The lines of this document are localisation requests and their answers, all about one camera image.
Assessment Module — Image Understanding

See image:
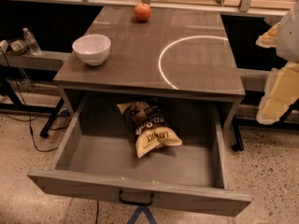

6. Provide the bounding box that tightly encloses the brown chip bag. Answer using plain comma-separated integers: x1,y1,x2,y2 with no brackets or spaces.
118,99,182,158

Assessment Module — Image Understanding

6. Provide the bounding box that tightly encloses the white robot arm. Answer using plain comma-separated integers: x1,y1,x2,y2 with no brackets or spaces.
256,1,299,125

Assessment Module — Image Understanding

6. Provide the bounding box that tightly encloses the grey counter cabinet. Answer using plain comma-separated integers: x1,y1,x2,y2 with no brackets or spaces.
54,6,245,128

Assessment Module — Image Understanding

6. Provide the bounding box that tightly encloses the open grey wooden drawer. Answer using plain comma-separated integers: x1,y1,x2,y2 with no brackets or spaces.
28,93,251,217

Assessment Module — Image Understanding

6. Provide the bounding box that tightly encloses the white bowl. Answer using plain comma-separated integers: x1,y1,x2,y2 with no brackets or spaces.
72,35,111,65

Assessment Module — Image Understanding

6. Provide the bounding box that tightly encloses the red apple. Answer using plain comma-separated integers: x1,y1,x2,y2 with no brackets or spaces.
134,3,151,22

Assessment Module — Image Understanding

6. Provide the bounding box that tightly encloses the blue tape floor mark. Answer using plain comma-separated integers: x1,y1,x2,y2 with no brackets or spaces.
126,205,158,224

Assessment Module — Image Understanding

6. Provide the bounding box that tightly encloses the grey side bench right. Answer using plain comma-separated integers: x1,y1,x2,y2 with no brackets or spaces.
238,68,270,91

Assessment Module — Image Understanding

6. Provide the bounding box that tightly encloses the grey side bench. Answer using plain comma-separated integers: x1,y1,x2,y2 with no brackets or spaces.
0,50,69,71
238,68,270,91

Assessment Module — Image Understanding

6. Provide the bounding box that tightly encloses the grey side bench left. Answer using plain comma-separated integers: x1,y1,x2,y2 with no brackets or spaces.
0,50,69,71

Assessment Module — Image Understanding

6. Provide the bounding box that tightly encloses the clear plastic water bottle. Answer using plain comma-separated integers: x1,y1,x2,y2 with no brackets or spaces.
23,28,41,55

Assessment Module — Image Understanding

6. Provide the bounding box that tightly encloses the small dish with items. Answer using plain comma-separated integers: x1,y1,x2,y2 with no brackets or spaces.
0,39,27,56

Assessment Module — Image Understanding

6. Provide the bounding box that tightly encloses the black drawer handle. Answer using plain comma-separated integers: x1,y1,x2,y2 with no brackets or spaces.
118,189,154,207

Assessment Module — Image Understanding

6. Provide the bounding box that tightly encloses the black floor cable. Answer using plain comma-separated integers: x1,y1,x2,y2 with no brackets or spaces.
0,47,71,153

